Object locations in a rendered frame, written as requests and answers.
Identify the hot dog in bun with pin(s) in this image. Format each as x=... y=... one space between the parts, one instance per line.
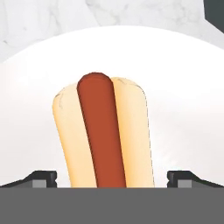
x=102 y=131

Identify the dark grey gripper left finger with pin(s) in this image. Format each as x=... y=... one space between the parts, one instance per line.
x=40 y=178

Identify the dark grey appliance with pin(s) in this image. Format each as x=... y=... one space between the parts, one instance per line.
x=215 y=11

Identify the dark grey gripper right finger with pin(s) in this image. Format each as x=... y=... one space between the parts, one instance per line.
x=183 y=178

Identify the large white plate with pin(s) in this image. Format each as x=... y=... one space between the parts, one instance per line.
x=180 y=96

